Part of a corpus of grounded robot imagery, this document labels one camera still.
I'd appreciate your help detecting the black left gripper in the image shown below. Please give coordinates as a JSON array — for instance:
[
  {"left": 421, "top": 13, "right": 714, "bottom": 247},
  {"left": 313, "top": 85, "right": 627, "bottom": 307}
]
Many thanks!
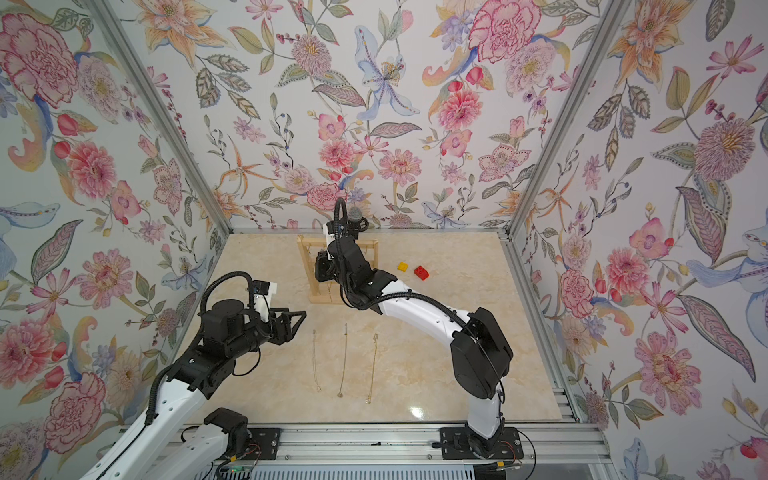
[{"left": 227, "top": 308, "right": 308, "bottom": 360}]

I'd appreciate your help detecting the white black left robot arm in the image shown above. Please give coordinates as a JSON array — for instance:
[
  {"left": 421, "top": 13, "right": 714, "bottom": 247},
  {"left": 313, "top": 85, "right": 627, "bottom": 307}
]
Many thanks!
[{"left": 85, "top": 271, "right": 307, "bottom": 479}]

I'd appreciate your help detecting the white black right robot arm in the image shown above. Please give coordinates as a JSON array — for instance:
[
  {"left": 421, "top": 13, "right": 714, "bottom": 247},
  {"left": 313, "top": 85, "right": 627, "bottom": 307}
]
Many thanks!
[{"left": 315, "top": 198, "right": 514, "bottom": 458}]

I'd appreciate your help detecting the wooden jewelry display stand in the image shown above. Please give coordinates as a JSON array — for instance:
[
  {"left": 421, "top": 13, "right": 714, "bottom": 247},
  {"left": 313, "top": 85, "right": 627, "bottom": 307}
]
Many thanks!
[{"left": 297, "top": 235, "right": 379, "bottom": 305}]

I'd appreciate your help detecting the red toy brick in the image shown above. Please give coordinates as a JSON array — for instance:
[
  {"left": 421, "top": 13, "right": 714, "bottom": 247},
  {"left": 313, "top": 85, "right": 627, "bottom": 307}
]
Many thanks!
[{"left": 414, "top": 266, "right": 430, "bottom": 281}]

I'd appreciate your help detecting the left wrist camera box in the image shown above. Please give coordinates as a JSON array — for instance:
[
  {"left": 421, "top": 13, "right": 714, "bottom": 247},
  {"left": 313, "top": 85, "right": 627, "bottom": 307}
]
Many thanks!
[{"left": 249, "top": 280, "right": 277, "bottom": 323}]

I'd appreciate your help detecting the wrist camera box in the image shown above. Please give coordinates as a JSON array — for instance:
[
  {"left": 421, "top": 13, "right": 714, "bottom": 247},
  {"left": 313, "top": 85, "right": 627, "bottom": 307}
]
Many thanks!
[
  {"left": 249, "top": 280, "right": 277, "bottom": 323},
  {"left": 323, "top": 220, "right": 337, "bottom": 247}
]

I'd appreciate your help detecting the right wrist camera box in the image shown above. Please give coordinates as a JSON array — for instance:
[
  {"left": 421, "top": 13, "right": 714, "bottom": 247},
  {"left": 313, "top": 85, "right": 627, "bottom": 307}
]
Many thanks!
[{"left": 323, "top": 220, "right": 337, "bottom": 247}]

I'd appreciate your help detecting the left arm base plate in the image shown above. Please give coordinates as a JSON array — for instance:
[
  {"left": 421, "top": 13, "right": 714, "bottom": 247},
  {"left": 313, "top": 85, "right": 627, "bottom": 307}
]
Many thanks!
[{"left": 215, "top": 427, "right": 283, "bottom": 462}]

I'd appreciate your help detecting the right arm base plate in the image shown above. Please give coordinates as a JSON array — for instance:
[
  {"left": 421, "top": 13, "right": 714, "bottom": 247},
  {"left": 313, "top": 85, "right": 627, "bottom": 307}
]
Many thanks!
[{"left": 431, "top": 426, "right": 524, "bottom": 461}]

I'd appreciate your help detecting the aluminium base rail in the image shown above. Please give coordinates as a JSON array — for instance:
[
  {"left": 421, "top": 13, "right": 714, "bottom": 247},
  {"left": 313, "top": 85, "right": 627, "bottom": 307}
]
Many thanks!
[{"left": 192, "top": 423, "right": 618, "bottom": 479}]

